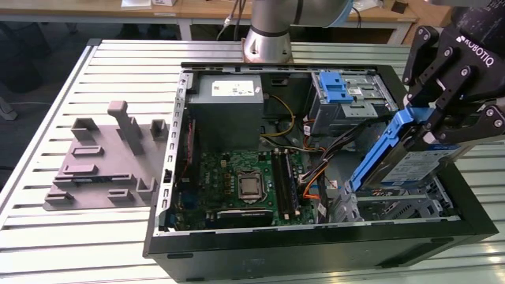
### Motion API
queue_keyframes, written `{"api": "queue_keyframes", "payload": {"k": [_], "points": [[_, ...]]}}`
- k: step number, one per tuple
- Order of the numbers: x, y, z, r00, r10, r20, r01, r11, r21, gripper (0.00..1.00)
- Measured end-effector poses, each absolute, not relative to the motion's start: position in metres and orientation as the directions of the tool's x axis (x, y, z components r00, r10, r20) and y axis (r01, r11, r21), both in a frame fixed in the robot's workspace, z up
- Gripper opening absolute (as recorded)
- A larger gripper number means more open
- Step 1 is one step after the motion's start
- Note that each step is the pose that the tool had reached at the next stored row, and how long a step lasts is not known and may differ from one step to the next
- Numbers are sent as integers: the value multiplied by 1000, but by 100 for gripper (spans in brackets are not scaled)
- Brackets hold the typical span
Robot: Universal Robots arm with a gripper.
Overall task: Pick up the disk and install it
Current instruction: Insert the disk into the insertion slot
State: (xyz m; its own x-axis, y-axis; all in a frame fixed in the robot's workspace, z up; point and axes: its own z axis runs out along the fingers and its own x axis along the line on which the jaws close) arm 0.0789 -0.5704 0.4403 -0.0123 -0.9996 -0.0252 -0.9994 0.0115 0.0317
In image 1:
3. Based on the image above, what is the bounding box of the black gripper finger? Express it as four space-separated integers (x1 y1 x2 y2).
401 25 473 133
421 100 505 146

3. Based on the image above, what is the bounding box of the silver disk bay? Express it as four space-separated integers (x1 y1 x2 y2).
331 177 455 224

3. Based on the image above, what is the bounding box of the green motherboard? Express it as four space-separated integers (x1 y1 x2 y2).
169 149 316 231

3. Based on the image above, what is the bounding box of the yellow black wire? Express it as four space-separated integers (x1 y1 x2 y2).
260 94 297 138

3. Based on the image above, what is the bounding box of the wooden cabinet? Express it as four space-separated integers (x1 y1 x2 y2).
403 4 455 45

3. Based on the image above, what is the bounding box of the orange wire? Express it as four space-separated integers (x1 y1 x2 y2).
301 170 331 199

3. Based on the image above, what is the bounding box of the black graphics card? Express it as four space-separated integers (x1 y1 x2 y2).
204 208 273 229

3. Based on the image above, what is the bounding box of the grey parts rack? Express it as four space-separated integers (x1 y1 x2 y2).
42 99 173 211

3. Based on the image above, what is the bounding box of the red black twisted wire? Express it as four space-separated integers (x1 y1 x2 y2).
175 121 197 183

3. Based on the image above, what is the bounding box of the blue plastic drive latch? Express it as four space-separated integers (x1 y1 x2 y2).
320 72 355 104

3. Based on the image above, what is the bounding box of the grey metal foot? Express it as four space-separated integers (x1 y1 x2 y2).
0 96 19 121

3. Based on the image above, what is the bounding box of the wooden desk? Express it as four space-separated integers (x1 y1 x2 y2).
0 0 420 45

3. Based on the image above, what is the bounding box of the black PC case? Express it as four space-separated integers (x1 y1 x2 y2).
143 61 500 282

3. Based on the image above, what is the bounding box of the black RAM stick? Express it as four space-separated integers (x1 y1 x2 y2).
283 149 303 215

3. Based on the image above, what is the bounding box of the black wire bundle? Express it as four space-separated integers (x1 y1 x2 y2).
311 122 391 190

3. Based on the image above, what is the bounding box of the hard disk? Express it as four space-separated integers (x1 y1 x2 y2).
349 106 463 193

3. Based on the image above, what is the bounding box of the silver CPU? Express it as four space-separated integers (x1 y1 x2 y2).
239 177 263 198

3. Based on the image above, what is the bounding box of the thin black desk cable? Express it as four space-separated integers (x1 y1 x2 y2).
351 5 367 29

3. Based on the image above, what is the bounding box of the grey power supply unit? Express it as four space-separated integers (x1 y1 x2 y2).
185 73 267 151

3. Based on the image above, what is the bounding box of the silver drive cage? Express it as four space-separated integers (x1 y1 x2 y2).
308 69 400 137

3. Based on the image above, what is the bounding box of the red wire with white label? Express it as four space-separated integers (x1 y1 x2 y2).
301 117 320 151

